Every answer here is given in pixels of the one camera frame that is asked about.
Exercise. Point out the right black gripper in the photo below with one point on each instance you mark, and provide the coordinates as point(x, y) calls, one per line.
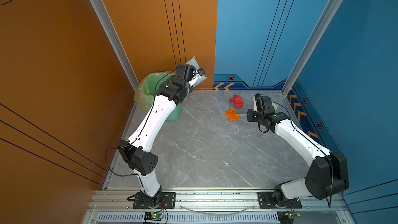
point(249, 113)

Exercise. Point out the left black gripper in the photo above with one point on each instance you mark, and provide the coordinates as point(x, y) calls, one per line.
point(189, 88)

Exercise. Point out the grey-blue dustpan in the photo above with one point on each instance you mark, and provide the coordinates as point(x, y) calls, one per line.
point(194, 63)

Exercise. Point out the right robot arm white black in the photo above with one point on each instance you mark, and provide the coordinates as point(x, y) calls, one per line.
point(328, 171)

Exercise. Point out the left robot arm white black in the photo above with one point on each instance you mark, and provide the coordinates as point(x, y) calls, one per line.
point(169, 92)

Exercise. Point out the light green paper scrap far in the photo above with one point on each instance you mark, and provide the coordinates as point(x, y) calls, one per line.
point(275, 106)

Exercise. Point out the red paper scrap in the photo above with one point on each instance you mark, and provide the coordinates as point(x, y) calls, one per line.
point(237, 101)

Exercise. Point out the orange paper scrap centre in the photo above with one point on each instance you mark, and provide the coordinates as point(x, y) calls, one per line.
point(232, 114)

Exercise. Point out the yellow plastic bin liner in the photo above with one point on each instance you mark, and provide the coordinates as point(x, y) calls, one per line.
point(146, 90)

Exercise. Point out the right circuit board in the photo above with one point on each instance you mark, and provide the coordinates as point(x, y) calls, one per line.
point(288, 217)

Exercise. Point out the circuit board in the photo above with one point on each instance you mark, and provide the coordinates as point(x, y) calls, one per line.
point(154, 218)
point(288, 217)

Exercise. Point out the left circuit board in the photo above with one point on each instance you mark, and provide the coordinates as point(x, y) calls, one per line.
point(154, 218)

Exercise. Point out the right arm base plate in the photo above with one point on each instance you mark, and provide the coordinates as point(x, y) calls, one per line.
point(276, 200)

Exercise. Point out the aluminium mounting rail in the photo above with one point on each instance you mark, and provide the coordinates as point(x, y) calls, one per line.
point(213, 206)

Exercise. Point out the left aluminium corner post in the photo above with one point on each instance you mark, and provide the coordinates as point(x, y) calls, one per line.
point(109, 28)

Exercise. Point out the aluminium corner post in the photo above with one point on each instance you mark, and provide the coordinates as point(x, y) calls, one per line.
point(323, 22)
point(109, 28)

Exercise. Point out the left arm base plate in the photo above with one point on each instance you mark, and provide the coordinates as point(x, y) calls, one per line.
point(163, 199)

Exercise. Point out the right aluminium corner post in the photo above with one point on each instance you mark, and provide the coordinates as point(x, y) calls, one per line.
point(323, 22)

